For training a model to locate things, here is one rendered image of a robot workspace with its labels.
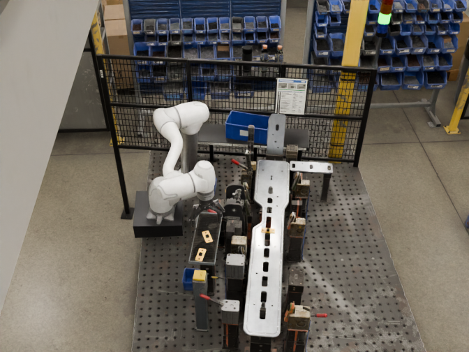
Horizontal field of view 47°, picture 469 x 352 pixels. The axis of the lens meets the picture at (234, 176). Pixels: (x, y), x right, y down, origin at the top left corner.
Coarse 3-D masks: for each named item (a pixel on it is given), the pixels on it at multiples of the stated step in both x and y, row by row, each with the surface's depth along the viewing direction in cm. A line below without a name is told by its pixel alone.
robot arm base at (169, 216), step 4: (176, 204) 362; (172, 208) 354; (148, 212) 355; (152, 212) 352; (168, 212) 351; (172, 212) 355; (148, 216) 352; (152, 216) 352; (156, 216) 350; (160, 216) 350; (164, 216) 351; (168, 216) 352; (172, 216) 353; (160, 220) 348; (168, 220) 352; (172, 220) 352
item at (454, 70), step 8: (464, 16) 602; (464, 24) 593; (464, 32) 599; (464, 40) 606; (464, 48) 614; (456, 56) 619; (456, 64) 627; (448, 72) 631; (456, 72) 632; (448, 80) 639
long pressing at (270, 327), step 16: (256, 176) 356; (272, 176) 356; (288, 176) 357; (256, 192) 344; (288, 192) 345; (272, 208) 334; (272, 224) 323; (256, 240) 313; (272, 240) 313; (256, 256) 304; (272, 256) 304; (256, 272) 296; (272, 272) 296; (256, 288) 287; (272, 288) 287; (256, 304) 280; (272, 304) 280; (256, 320) 273; (272, 320) 273; (272, 336) 266
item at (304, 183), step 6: (300, 180) 348; (306, 180) 347; (300, 186) 345; (306, 186) 345; (300, 192) 348; (306, 192) 348; (300, 198) 353; (306, 198) 351; (306, 210) 361; (306, 216) 367; (306, 222) 366
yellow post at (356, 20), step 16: (352, 0) 331; (368, 0) 329; (352, 16) 336; (352, 32) 343; (352, 48) 351; (352, 64) 358; (352, 80) 366; (336, 96) 385; (336, 112) 384; (336, 128) 393; (336, 144) 402
